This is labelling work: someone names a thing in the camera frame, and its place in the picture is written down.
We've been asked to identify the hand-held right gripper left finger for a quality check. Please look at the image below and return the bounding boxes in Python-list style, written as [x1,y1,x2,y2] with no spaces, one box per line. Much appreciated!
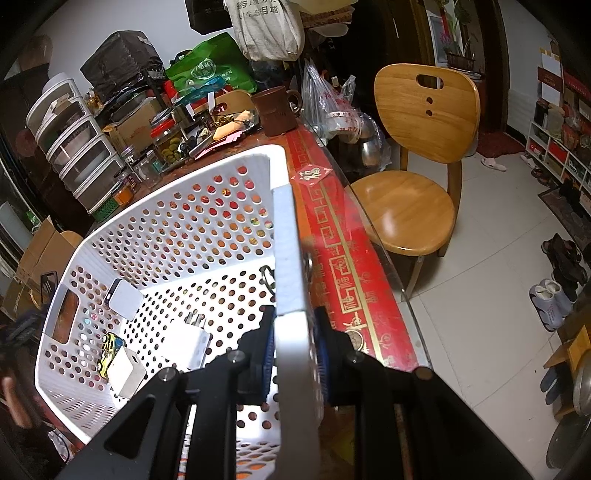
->
[55,305,278,480]

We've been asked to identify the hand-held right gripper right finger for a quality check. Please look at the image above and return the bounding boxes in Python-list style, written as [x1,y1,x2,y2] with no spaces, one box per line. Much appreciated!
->
[313,306,532,480]

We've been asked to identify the white cube charger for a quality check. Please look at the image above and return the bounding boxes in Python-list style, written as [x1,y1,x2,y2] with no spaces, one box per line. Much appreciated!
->
[159,313,214,372]
[107,346,149,398]

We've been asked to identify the yellow toy car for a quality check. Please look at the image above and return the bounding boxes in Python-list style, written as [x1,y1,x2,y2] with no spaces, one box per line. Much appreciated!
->
[98,332,127,379]

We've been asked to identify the white charger with black face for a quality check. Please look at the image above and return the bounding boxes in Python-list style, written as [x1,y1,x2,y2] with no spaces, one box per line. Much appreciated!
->
[107,278,144,319]

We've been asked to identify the white perforated plastic basket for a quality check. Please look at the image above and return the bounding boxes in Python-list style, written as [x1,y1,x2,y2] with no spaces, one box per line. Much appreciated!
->
[34,144,325,480]

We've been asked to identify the person's left hand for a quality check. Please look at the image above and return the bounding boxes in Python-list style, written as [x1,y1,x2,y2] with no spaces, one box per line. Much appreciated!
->
[1,375,34,431]

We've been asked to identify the black phone stand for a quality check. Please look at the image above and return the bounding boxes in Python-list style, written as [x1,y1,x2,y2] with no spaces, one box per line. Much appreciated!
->
[39,272,59,302]

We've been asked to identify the open cardboard box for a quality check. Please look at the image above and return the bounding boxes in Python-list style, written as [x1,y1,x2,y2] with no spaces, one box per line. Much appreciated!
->
[11,216,85,298]

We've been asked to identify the red patterned tablecloth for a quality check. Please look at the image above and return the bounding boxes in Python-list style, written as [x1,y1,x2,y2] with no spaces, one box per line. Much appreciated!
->
[276,127,434,372]

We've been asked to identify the green plastic basket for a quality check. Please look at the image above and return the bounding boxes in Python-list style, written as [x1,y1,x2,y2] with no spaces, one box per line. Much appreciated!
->
[89,194,122,223]

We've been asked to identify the small orange jar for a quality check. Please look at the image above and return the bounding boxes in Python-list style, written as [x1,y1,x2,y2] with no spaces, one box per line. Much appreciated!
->
[112,182,138,207]

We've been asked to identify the stacked white dish cover tower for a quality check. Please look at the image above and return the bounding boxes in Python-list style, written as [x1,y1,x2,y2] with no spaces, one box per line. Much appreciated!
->
[26,74,126,217]

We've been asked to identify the wooden chair with cutout back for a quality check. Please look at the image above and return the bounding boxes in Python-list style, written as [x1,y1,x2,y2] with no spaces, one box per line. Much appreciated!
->
[348,63,482,303]

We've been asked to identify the empty glass jar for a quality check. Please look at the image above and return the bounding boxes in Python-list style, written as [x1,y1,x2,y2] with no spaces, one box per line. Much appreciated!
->
[137,150,161,182]

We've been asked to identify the blue slipper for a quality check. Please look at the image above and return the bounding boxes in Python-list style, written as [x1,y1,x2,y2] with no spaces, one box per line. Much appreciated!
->
[540,364,571,406]

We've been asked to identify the grey and white shoes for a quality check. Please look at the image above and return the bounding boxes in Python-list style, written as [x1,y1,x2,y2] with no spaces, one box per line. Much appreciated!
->
[529,279,574,333]

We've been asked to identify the tray of small items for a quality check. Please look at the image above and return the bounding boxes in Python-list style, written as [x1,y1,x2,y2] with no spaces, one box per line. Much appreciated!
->
[185,110,260,161]

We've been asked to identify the printed cardboard box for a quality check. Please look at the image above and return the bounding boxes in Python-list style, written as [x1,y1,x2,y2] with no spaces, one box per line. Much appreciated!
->
[103,99,163,154]

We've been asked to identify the glass jar of pickles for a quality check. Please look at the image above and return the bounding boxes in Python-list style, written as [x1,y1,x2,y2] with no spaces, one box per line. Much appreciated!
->
[150,121,186,163]

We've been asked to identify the clear plastic bag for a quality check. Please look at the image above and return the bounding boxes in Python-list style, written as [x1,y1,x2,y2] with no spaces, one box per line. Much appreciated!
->
[301,59,394,172]

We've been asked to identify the brown ceramic mug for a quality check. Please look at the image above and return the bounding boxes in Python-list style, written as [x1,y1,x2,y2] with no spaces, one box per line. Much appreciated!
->
[250,86,302,137]

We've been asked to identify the metal pots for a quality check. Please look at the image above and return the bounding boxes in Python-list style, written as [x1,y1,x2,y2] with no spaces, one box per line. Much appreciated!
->
[545,357,591,469]

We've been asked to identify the dark shoes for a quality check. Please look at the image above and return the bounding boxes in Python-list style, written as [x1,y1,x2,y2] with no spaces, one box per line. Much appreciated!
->
[541,233,589,288]

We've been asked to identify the dark door mat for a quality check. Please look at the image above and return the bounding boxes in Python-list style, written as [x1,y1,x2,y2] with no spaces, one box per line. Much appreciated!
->
[538,187,591,247]

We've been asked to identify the black bag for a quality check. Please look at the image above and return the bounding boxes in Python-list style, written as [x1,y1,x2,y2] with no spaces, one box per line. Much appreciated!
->
[80,30,165,95]

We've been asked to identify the green shopping bag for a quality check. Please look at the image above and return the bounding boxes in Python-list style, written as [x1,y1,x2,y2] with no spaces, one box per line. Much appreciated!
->
[165,32,258,97]

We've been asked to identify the white shelf unit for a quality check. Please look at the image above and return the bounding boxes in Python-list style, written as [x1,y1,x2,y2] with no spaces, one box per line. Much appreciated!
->
[522,121,591,210]

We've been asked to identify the beige tote bag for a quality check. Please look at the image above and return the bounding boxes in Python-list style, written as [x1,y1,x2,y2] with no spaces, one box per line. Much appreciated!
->
[224,0,305,62]

